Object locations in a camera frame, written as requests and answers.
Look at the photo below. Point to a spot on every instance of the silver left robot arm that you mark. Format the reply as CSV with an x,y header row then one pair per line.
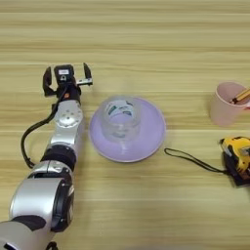
x,y
65,130

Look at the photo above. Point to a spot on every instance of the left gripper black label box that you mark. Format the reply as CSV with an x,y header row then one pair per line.
x,y
64,73

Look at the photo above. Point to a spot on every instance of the purple plate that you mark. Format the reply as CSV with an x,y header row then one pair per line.
x,y
149,133

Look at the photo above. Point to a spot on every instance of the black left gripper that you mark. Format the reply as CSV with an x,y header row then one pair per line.
x,y
70,92

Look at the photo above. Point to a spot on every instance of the clear tape roll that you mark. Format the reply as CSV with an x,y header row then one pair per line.
x,y
120,132

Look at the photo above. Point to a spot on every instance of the pink cup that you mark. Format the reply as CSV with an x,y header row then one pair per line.
x,y
223,112

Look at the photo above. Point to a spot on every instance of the small red white box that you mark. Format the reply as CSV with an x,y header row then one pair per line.
x,y
248,106

